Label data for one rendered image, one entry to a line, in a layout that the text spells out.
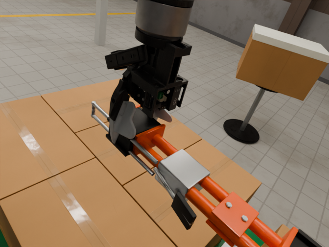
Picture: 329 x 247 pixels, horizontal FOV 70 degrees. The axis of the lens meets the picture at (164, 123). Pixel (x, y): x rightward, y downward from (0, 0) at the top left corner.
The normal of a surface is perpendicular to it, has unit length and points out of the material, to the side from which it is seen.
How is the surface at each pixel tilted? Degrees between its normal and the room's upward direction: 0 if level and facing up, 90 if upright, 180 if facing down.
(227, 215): 0
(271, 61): 90
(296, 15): 90
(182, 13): 89
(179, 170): 0
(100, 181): 0
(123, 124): 71
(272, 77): 90
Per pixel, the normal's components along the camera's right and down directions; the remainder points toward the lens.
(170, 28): 0.31, 0.62
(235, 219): 0.22, -0.79
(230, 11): -0.62, 0.34
